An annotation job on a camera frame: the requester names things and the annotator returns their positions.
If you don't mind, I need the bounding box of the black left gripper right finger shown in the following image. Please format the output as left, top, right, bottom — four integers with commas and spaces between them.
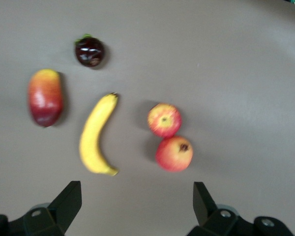
186, 181, 295, 236

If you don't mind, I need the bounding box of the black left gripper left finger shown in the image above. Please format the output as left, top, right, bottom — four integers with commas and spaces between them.
0, 181, 82, 236

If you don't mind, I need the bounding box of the yellow banana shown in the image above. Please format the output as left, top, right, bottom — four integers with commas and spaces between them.
79, 92, 119, 177

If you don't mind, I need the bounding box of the red yellow streaked apple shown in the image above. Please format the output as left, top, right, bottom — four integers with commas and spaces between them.
147, 103, 182, 138

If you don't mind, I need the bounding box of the red yellow mango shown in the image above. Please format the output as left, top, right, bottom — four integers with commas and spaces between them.
27, 68, 64, 128

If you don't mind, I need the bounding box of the dark purple mangosteen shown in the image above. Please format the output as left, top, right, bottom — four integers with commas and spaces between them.
74, 33, 106, 68

